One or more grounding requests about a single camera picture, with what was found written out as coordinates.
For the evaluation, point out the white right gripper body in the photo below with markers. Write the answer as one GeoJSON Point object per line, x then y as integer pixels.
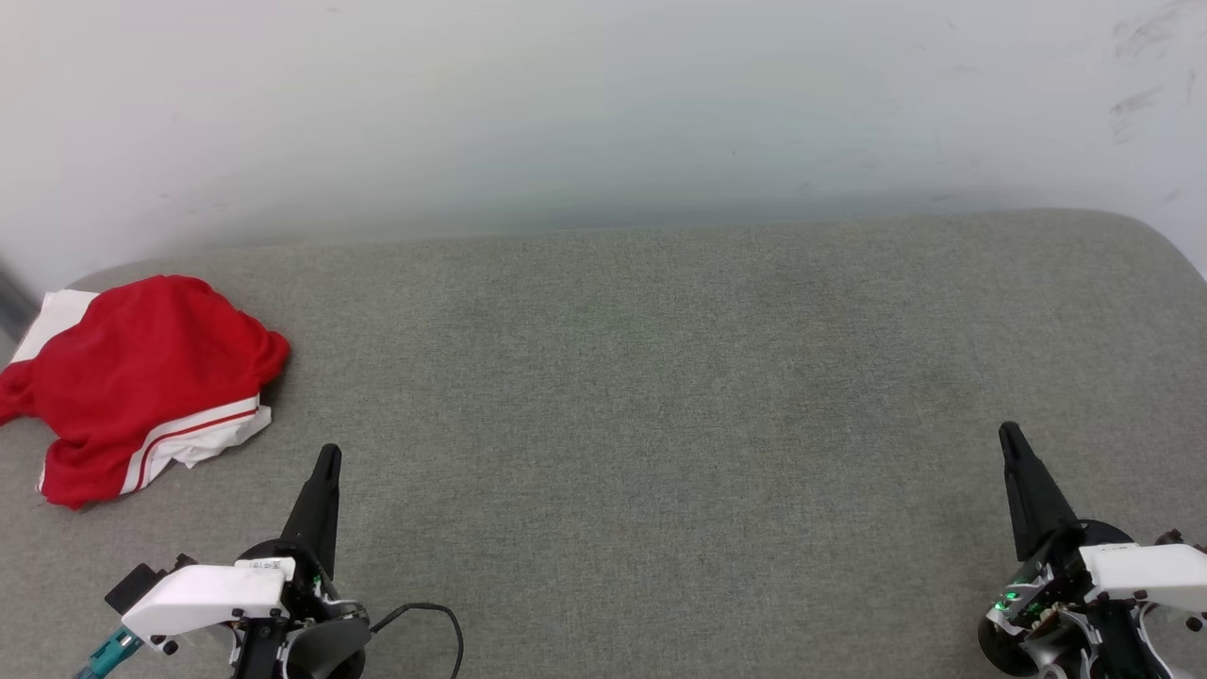
{"type": "Point", "coordinates": [1150, 571]}

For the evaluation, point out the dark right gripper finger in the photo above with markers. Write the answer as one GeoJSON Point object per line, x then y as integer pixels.
{"type": "Point", "coordinates": [1033, 500]}

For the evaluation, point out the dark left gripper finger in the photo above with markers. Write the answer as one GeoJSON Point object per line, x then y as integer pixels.
{"type": "Point", "coordinates": [316, 519]}

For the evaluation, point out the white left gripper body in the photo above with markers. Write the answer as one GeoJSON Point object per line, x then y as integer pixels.
{"type": "Point", "coordinates": [207, 594]}

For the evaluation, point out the red and white shirt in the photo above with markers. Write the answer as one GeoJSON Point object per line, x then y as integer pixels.
{"type": "Point", "coordinates": [141, 377]}

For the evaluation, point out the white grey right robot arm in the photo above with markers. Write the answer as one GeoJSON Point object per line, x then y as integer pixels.
{"type": "Point", "coordinates": [1037, 641]}

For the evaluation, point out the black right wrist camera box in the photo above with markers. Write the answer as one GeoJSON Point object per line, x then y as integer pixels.
{"type": "Point", "coordinates": [1174, 538]}

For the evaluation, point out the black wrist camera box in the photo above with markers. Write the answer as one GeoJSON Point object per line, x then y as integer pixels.
{"type": "Point", "coordinates": [137, 585]}
{"type": "Point", "coordinates": [1174, 538]}

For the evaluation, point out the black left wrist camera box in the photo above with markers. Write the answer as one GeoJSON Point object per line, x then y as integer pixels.
{"type": "Point", "coordinates": [137, 585]}

